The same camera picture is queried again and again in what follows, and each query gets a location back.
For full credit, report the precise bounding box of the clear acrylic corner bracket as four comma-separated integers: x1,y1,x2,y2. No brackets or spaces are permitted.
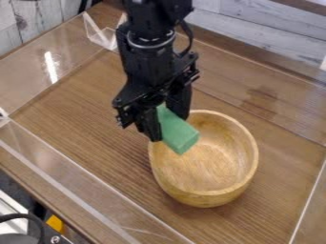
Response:
82,12,119,52

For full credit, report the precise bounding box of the green rectangular block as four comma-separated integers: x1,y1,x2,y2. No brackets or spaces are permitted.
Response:
157,105,201,154

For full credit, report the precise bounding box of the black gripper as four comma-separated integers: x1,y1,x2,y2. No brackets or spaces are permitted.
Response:
112,28,199,142

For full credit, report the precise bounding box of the black cable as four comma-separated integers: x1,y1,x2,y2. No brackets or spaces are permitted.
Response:
0,213,47,244

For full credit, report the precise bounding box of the clear acrylic tray wall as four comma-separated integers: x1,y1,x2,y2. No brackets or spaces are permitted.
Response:
0,119,195,244

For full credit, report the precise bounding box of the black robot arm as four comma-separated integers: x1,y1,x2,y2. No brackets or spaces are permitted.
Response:
112,0,199,142

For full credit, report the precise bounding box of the brown wooden bowl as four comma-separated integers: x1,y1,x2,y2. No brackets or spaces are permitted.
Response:
149,110,258,208

